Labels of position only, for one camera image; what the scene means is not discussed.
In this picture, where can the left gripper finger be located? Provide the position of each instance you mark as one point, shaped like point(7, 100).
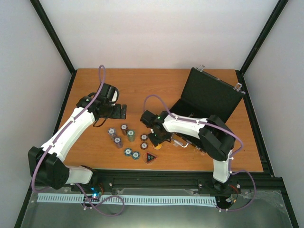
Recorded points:
point(124, 107)
point(123, 116)

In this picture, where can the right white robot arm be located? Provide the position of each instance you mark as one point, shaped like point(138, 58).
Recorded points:
point(211, 136)

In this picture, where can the left black frame post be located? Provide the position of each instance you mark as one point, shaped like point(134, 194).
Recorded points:
point(52, 34)

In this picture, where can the light blue cable duct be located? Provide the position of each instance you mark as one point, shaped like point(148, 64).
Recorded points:
point(130, 200)

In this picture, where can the purple chip stack upper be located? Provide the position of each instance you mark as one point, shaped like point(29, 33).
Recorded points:
point(112, 133)

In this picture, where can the triangular all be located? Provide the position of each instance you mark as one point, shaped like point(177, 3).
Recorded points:
point(149, 157)

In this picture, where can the black poker set case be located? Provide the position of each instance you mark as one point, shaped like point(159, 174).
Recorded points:
point(205, 95)

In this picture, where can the blue short stack left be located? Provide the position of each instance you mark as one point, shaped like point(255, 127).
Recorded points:
point(128, 152)

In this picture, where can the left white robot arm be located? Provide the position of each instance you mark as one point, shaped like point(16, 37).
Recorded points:
point(46, 163)

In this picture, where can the purple chip stack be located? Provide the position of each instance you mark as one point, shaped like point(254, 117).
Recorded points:
point(118, 142)
point(112, 133)

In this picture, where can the black frame post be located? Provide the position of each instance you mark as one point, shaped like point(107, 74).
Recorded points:
point(52, 34)
point(276, 12)

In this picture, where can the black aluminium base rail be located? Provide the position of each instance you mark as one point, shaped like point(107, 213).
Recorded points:
point(200, 182)

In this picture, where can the blue short stack right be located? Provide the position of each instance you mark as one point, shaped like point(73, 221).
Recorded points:
point(135, 155)

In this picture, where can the brown short stack lower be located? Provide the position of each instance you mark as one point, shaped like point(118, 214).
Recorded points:
point(144, 145)

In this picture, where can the brown tall chip stack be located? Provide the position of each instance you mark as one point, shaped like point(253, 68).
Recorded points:
point(124, 129)

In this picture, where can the right black frame post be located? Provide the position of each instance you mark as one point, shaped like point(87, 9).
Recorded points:
point(276, 12)

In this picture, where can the green tall chip stack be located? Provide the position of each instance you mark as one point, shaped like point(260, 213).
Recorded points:
point(131, 135)

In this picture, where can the brown short stack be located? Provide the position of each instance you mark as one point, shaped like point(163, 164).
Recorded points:
point(144, 145)
point(144, 137)

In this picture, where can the purple chip stack lower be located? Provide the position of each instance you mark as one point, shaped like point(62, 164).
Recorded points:
point(118, 142)

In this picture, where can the brown short stack upper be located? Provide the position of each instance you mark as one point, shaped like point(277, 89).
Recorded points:
point(144, 137)

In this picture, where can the blue short stack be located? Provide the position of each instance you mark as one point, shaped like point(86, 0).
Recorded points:
point(128, 152)
point(135, 155)

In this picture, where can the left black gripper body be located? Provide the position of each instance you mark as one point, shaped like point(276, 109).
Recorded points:
point(110, 113)

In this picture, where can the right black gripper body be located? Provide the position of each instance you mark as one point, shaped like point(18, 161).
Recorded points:
point(160, 137)

